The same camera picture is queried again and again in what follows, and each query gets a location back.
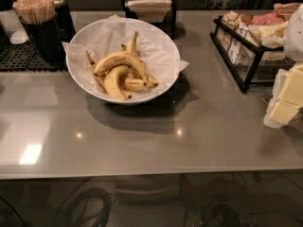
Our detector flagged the spotted yellow banana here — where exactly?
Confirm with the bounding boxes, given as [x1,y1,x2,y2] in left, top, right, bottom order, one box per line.
[94,51,148,82]

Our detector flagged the white lidded container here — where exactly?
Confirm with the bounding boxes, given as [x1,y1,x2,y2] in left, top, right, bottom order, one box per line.
[0,0,28,44]

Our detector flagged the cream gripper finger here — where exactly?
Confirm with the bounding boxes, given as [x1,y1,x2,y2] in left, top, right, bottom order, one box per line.
[263,100,300,129]

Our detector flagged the front curved yellow banana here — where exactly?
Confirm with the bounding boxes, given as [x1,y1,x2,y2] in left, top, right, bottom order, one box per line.
[104,65,132,100]

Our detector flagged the bundle of wooden stirrers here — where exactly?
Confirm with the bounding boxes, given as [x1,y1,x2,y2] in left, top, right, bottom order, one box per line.
[12,0,55,25]

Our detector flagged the black wire condiment rack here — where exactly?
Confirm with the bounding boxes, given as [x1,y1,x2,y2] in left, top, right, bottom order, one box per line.
[210,16,295,93]

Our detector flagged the small lower yellow banana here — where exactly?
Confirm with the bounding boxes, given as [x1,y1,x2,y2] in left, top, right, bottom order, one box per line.
[120,78,147,92]

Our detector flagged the white paper bowl liner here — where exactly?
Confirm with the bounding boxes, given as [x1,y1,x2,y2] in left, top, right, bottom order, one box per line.
[62,14,190,96]

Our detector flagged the black stirrer cup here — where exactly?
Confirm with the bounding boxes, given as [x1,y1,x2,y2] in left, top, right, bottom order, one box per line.
[23,16,62,62]

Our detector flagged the upright back yellow banana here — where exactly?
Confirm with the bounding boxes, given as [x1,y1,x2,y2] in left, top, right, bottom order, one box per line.
[121,31,138,55]

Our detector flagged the black napkin holder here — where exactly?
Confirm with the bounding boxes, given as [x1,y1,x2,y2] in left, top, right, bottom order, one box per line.
[121,0,176,39]

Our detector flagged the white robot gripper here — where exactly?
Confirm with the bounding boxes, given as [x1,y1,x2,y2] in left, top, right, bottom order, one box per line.
[278,4,303,107]

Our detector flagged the black rubber mat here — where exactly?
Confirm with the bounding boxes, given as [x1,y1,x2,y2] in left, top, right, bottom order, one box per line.
[0,34,67,72]

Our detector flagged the black cables under table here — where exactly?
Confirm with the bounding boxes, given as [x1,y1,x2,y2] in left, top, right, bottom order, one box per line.
[0,173,303,227]

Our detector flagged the dark pepper grinder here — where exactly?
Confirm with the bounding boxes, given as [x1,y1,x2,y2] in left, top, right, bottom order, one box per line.
[54,0,76,43]

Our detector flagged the left hidden yellow banana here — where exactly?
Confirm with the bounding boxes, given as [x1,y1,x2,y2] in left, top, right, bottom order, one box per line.
[85,51,105,89]

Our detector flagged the white ceramic bowl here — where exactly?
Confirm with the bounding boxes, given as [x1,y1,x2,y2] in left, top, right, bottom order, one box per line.
[65,17,182,106]

